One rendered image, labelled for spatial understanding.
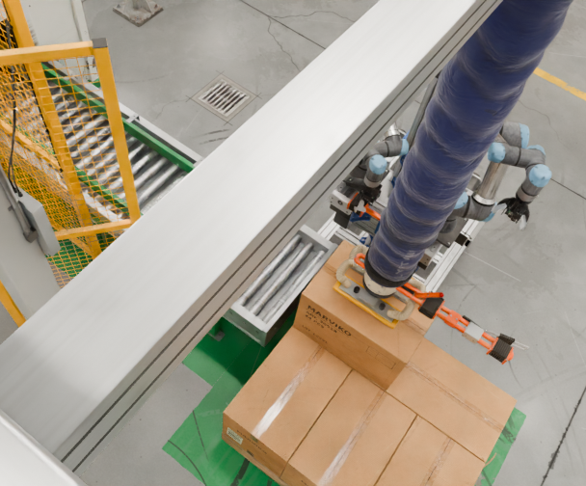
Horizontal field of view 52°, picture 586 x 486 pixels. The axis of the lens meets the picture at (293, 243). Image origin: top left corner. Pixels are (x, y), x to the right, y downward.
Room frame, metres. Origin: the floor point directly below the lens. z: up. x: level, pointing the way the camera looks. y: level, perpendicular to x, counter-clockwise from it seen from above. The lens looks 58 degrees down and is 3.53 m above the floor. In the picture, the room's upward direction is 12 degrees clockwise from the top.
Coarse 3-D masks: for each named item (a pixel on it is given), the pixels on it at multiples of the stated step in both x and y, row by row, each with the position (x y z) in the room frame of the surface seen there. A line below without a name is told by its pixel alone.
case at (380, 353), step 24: (336, 264) 1.56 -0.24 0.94; (312, 288) 1.39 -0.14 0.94; (312, 312) 1.32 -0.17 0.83; (336, 312) 1.29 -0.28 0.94; (360, 312) 1.32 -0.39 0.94; (312, 336) 1.30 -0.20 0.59; (336, 336) 1.25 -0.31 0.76; (360, 336) 1.21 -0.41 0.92; (384, 336) 1.22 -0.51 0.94; (408, 336) 1.25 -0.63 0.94; (360, 360) 1.18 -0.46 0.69; (384, 360) 1.14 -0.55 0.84; (408, 360) 1.12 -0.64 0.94; (384, 384) 1.12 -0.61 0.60
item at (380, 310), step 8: (352, 280) 1.41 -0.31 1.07; (336, 288) 1.35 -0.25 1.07; (344, 288) 1.35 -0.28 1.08; (352, 288) 1.36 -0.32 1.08; (360, 288) 1.37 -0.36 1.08; (344, 296) 1.32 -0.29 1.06; (352, 296) 1.32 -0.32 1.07; (360, 304) 1.30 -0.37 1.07; (376, 304) 1.31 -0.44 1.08; (384, 304) 1.30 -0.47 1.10; (368, 312) 1.27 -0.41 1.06; (376, 312) 1.27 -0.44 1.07; (384, 312) 1.27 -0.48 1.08; (384, 320) 1.24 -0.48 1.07; (392, 320) 1.25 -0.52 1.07; (392, 328) 1.21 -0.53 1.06
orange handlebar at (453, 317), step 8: (368, 208) 1.75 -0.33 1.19; (376, 216) 1.72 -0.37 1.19; (360, 256) 1.48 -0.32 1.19; (360, 264) 1.43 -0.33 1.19; (400, 288) 1.35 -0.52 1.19; (416, 288) 1.37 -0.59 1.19; (408, 296) 1.32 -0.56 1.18; (448, 312) 1.28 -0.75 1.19; (456, 312) 1.28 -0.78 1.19; (448, 320) 1.24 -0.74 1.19; (456, 320) 1.25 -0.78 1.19; (464, 320) 1.26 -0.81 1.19; (456, 328) 1.22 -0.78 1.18; (464, 328) 1.22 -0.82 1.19; (488, 336) 1.20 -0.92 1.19; (488, 344) 1.16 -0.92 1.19; (512, 352) 1.15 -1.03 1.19
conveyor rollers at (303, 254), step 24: (72, 96) 2.65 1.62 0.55; (24, 120) 2.39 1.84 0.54; (96, 120) 2.50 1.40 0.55; (72, 144) 2.28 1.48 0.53; (144, 144) 2.38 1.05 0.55; (144, 192) 2.02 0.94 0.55; (168, 192) 2.06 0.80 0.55; (120, 216) 1.82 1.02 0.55; (288, 264) 1.73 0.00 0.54; (312, 264) 1.76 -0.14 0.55; (288, 288) 1.58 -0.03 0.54
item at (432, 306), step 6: (426, 300) 1.31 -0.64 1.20; (432, 300) 1.32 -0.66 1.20; (438, 300) 1.33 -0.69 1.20; (420, 306) 1.28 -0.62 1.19; (426, 306) 1.29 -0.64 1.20; (432, 306) 1.29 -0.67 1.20; (438, 306) 1.30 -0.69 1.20; (426, 312) 1.27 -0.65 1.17; (432, 312) 1.25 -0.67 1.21; (438, 312) 1.26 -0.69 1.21; (432, 318) 1.25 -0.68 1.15
